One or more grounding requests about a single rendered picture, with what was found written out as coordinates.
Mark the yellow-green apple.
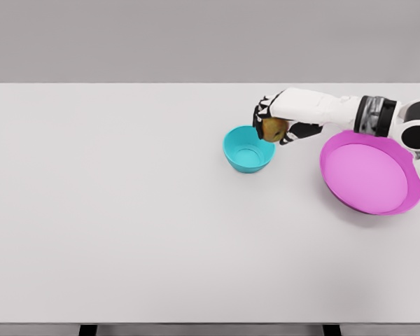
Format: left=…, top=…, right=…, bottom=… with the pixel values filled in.
left=260, top=118, right=290, bottom=144

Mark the pink plate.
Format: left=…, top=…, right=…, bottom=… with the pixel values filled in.
left=318, top=129, right=420, bottom=216

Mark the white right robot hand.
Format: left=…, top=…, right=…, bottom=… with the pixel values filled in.
left=252, top=87, right=325, bottom=146

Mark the blue bowl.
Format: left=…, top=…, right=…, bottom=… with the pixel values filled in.
left=223, top=125, right=277, bottom=174

